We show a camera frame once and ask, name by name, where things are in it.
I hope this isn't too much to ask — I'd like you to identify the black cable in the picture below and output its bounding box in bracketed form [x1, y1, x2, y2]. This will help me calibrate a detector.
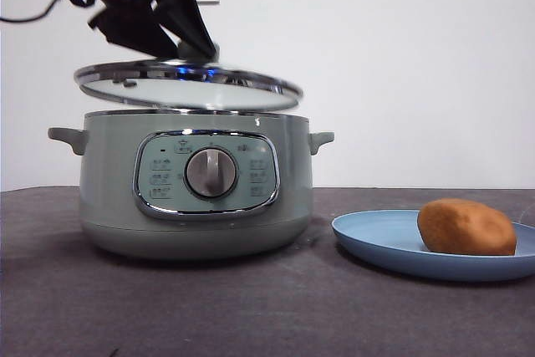
[0, 0, 83, 24]

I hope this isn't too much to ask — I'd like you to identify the blue round plate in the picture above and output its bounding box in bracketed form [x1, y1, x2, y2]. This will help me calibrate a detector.
[331, 209, 535, 283]

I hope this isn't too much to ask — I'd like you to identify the pale green electric steamer pot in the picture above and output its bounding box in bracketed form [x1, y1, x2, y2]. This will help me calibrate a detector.
[47, 109, 336, 261]

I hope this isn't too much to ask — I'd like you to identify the glass lid with green knob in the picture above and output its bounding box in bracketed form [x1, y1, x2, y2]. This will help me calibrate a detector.
[74, 41, 304, 115]

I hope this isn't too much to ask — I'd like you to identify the brown potato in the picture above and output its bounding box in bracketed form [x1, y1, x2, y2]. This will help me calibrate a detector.
[416, 197, 518, 258]

